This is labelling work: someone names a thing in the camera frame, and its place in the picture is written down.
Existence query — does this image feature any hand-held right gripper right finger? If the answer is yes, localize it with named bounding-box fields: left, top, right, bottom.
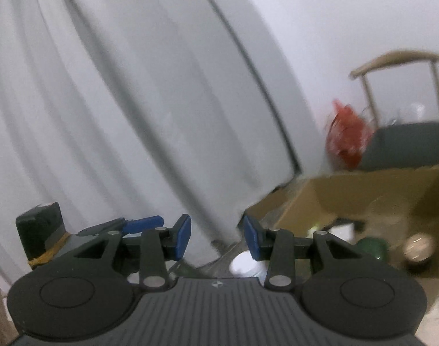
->
left=242, top=215, right=361, bottom=290

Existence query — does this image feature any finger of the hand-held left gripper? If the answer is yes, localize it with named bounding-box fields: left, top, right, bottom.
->
left=122, top=215, right=165, bottom=234

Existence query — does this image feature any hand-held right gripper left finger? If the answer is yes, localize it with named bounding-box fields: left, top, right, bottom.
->
left=73, top=214, right=193, bottom=289

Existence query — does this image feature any white lidded plastic bottle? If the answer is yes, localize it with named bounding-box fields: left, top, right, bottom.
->
left=229, top=250, right=267, bottom=279

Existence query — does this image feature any white charger plug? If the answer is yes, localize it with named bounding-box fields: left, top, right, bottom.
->
left=327, top=223, right=356, bottom=242

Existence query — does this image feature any dark green round jar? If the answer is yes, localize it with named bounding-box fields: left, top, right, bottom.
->
left=355, top=237, right=390, bottom=262

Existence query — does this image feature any clear drinking glass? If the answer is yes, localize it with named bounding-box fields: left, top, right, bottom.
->
left=365, top=194, right=405, bottom=232

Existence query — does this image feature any gold lidded round jar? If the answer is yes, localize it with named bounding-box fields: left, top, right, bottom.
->
left=402, top=233, right=437, bottom=272

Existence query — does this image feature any white curtain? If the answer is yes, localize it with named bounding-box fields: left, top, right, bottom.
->
left=0, top=0, right=303, bottom=282

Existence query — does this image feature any red plastic bag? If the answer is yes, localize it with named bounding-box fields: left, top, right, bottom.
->
left=325, top=98, right=374, bottom=171

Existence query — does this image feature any wooden chair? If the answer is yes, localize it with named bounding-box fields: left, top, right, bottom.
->
left=350, top=51, right=439, bottom=170

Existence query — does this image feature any black cable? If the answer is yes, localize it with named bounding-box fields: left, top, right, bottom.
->
left=189, top=0, right=302, bottom=175

